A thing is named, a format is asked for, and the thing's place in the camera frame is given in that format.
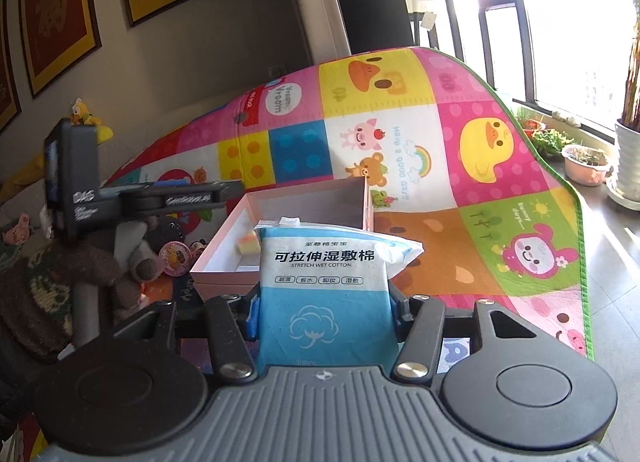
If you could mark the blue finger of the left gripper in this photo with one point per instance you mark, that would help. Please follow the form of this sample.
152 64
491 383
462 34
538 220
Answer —
171 186

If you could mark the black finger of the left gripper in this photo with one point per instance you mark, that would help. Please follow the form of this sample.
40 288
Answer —
142 203

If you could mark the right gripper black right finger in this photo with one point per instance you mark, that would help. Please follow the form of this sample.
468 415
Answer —
419 325

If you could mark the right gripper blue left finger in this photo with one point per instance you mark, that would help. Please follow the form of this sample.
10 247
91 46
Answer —
228 353

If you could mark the yellow pudding toy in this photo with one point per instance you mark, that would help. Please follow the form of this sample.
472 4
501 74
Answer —
248 245

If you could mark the blue cotton pad pack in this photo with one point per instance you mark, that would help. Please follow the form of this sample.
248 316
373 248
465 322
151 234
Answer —
349 325

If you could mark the black plush toy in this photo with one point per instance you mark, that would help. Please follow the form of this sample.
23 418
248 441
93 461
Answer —
161 230

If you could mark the yellow tiger plush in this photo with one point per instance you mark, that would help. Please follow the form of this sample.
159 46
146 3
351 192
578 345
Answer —
26 176

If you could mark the pink cardboard box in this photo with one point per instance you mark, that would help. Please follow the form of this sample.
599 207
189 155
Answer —
305 234

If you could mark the pink green cloth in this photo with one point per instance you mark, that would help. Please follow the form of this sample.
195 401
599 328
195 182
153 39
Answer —
19 233

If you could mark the yellow banana plush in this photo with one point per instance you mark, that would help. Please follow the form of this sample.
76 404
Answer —
81 115

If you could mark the dark framed picture left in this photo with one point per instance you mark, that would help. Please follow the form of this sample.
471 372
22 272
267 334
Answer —
10 106

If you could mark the red gold framed picture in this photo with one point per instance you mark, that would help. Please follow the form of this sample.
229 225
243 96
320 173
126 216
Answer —
56 35

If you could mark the colourful cartoon play mat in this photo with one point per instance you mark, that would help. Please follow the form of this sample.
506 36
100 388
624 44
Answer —
502 266

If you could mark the pink flower pot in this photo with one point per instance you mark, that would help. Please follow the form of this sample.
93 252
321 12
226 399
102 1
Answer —
586 166

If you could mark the white plant pot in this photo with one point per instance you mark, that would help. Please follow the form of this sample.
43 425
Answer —
624 185

